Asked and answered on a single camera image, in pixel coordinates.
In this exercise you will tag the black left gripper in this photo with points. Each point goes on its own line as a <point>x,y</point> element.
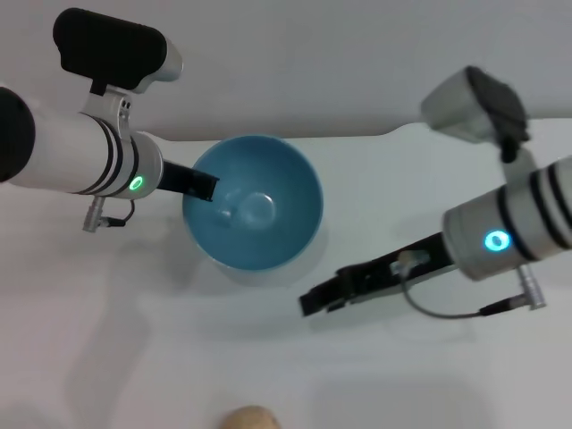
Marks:
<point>176,179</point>

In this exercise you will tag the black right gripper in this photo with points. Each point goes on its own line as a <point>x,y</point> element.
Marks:
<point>380,277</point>

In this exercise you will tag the blue ceramic bowl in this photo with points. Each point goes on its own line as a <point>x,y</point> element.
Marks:
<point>268,241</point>

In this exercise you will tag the beige egg yolk pastry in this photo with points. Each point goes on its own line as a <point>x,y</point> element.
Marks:
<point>250,418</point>

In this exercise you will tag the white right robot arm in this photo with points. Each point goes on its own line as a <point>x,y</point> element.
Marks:
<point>527,219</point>

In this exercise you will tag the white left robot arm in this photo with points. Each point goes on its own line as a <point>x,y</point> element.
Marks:
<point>67,152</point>

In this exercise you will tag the black grey left wrist camera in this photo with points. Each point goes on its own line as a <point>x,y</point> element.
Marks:
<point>111,49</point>

